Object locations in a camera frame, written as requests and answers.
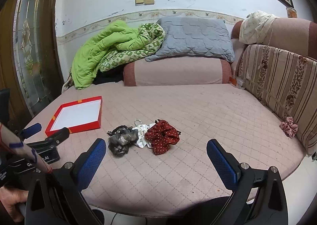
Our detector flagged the wooden door with glass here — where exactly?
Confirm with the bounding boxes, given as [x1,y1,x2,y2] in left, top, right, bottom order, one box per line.
[0,0,63,126]

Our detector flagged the white floral cloth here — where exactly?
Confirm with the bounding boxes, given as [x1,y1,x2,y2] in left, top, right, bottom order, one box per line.
[238,10,280,45]

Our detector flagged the red dotted scrunchie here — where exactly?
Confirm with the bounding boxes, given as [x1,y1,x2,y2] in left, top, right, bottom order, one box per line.
[144,120,180,155]

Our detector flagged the red shallow box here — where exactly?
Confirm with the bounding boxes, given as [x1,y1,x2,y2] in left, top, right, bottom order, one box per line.
[45,96,103,138]

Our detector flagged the glass jar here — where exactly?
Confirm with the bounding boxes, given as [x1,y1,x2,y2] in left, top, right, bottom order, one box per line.
[286,7,298,19]

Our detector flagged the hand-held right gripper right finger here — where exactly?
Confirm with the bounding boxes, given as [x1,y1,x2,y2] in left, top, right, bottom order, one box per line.
[206,139,289,225]

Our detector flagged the grey quilted pillow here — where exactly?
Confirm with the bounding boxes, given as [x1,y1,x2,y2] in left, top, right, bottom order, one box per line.
[145,16,236,63]

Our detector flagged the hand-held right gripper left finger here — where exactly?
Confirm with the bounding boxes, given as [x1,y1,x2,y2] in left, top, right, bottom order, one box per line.
[25,138,117,225]

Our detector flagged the person's left hand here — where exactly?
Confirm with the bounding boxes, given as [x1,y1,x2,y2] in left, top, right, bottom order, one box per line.
[0,187,29,223]

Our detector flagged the green quilt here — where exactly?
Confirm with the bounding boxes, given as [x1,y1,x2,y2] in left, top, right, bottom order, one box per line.
[71,20,166,90]

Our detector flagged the beige patterned blanket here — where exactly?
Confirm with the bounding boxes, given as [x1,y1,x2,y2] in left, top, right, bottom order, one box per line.
[61,72,75,94]

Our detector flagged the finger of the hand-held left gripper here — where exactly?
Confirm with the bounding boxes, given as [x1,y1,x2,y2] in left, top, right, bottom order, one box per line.
[15,123,42,140]
[25,127,70,152]

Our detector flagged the beige marked tube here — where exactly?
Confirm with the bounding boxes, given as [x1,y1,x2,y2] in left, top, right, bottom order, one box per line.
[0,123,53,174]

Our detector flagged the grey black scrunchie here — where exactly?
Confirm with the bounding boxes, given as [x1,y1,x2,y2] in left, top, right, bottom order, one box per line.
[107,125,139,157]

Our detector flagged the red checked scrunchie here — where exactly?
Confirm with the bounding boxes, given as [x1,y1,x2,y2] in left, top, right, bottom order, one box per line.
[280,117,300,139]

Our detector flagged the brown sofa backrest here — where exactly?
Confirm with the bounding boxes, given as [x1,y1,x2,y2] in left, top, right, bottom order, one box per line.
[231,18,317,62]

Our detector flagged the pink bolster cushion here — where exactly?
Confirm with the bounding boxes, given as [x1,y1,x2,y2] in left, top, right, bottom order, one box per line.
[123,57,232,87]

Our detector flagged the white dotted scrunchie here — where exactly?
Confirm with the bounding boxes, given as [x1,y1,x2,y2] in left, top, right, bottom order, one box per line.
[132,123,156,149]

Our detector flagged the striped floral sofa cushion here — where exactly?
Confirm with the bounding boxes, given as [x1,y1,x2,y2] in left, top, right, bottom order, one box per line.
[236,44,317,157]

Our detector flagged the orange plastic tag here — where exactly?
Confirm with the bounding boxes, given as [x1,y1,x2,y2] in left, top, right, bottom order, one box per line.
[229,76,246,90]

